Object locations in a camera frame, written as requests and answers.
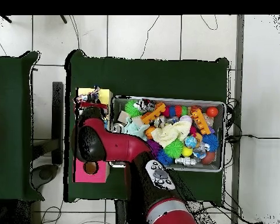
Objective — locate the dark green table cloth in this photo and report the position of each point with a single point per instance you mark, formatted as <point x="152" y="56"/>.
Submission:
<point x="142" y="77"/>
<point x="9" y="116"/>

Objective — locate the orange toy brick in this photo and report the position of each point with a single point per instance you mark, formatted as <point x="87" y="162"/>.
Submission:
<point x="154" y="113"/>
<point x="200" y="122"/>

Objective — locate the grey round stand base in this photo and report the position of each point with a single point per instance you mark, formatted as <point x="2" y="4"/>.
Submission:
<point x="45" y="175"/>

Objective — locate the colourful patterned cloth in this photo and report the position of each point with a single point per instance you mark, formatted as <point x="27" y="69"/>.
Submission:
<point x="89" y="96"/>

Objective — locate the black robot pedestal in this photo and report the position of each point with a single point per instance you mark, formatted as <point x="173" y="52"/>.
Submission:
<point x="120" y="213"/>

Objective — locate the crushed black red can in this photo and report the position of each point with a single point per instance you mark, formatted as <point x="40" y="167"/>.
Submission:
<point x="145" y="105"/>

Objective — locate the black upright panel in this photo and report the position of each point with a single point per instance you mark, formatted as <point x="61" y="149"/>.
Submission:
<point x="57" y="105"/>

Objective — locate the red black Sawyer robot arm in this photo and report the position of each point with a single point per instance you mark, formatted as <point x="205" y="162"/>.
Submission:
<point x="121" y="147"/>

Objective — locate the crushed silver can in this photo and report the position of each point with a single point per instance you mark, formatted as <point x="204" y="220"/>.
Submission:
<point x="117" y="128"/>

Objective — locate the blue globe ball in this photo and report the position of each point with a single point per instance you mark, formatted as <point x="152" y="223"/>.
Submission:
<point x="190" y="141"/>

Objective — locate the mint green waffle cloth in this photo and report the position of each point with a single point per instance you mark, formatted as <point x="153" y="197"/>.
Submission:
<point x="135" y="128"/>

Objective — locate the wooden box with three holes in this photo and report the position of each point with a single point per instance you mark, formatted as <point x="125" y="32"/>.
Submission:
<point x="95" y="175"/>

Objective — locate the shallow mesh bin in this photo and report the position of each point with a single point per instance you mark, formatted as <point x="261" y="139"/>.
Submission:
<point x="200" y="168"/>

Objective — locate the cream waffle cloth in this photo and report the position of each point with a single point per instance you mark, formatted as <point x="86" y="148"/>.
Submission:
<point x="170" y="134"/>

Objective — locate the green fuzzy ball with eyes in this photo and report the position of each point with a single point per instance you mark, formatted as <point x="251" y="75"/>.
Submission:
<point x="131" y="108"/>

